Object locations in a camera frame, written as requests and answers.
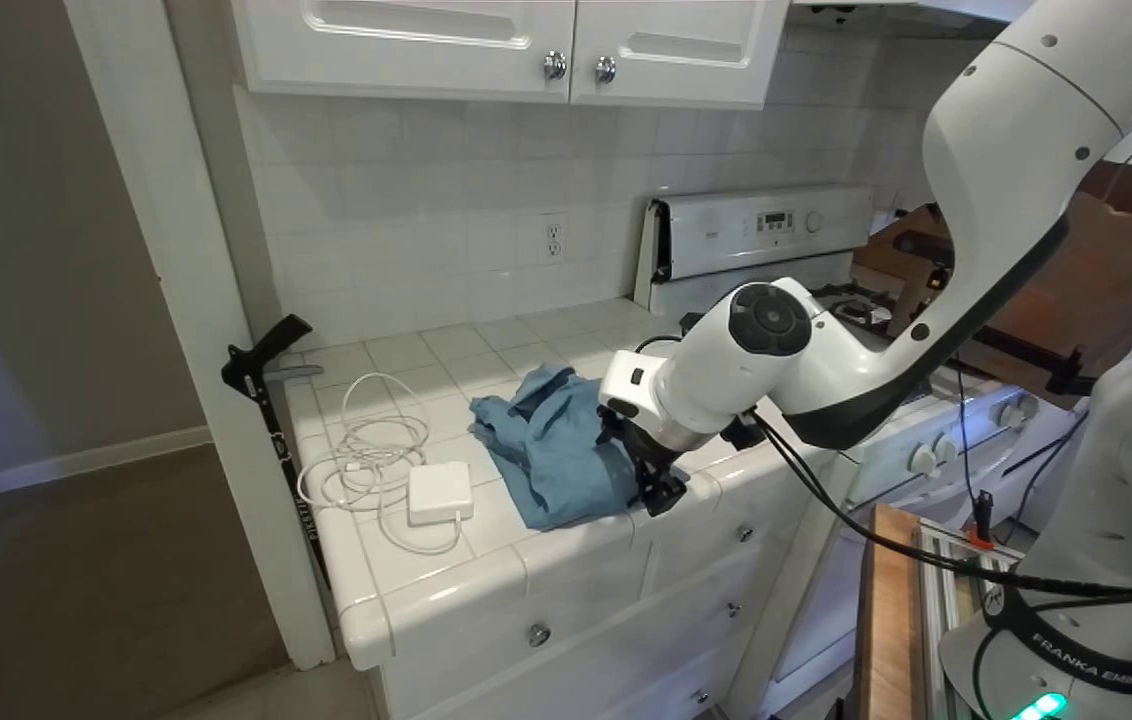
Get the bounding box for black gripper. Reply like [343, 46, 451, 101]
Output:
[600, 405, 688, 516]

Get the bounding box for blue pillow case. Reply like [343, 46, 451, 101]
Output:
[473, 362, 635, 533]

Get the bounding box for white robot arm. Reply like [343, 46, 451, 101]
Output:
[600, 0, 1132, 720]

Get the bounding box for white lower cabinet drawers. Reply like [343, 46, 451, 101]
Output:
[382, 469, 811, 720]

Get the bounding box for white power adapter brick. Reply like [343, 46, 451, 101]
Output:
[410, 462, 475, 527]

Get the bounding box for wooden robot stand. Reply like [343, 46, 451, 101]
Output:
[853, 508, 926, 720]

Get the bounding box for white gas stove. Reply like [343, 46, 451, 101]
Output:
[635, 184, 1072, 707]

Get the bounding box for white upper cabinet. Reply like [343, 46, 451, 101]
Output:
[229, 0, 793, 109]

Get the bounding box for white charger cable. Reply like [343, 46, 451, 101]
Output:
[293, 369, 468, 560]

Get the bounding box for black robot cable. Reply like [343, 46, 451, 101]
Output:
[721, 373, 1132, 604]

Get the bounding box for black clamp mount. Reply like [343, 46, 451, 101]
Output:
[222, 316, 319, 547]

